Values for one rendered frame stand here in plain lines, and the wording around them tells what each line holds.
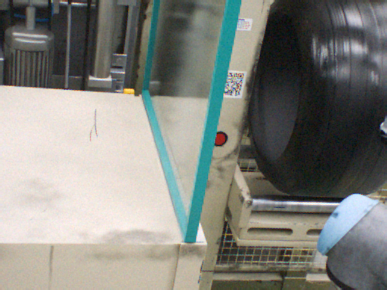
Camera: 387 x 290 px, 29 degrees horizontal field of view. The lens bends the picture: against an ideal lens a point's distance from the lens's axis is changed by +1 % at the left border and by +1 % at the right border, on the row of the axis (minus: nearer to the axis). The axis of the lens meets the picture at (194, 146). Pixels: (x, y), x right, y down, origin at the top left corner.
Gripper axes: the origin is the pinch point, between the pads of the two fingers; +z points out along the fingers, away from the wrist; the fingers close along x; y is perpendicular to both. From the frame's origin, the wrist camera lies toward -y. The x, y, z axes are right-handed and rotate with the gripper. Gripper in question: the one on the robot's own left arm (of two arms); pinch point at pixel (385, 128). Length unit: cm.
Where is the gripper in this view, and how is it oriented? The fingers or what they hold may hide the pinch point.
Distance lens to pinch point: 183.6
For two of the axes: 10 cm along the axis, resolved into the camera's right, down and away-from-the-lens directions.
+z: -2.0, -3.8, 9.0
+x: -9.7, -0.5, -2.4
